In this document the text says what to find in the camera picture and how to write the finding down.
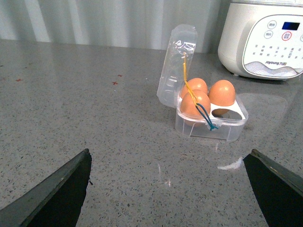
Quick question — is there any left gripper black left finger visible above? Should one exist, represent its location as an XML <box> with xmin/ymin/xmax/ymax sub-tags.
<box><xmin>0</xmin><ymin>148</ymin><xmax>92</xmax><ymax>227</ymax></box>

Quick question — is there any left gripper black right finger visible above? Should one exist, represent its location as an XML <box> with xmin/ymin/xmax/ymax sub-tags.
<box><xmin>243</xmin><ymin>149</ymin><xmax>303</xmax><ymax>227</ymax></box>

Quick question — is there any clear plastic egg box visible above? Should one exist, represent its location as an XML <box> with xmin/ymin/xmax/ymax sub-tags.
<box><xmin>157</xmin><ymin>24</ymin><xmax>248</xmax><ymax>141</ymax></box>

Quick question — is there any brown egg back right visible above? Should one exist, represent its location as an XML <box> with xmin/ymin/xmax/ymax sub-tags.
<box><xmin>208</xmin><ymin>80</ymin><xmax>236</xmax><ymax>116</ymax></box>

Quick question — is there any brown egg back left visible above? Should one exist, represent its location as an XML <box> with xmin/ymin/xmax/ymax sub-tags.
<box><xmin>180</xmin><ymin>78</ymin><xmax>208</xmax><ymax>98</ymax></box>

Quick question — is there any blue rubber band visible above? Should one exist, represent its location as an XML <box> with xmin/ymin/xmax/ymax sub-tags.
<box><xmin>195</xmin><ymin>103</ymin><xmax>218</xmax><ymax>131</ymax></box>

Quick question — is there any white electric cooker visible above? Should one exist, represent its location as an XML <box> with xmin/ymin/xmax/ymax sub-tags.
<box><xmin>218</xmin><ymin>0</ymin><xmax>303</xmax><ymax>80</ymax></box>

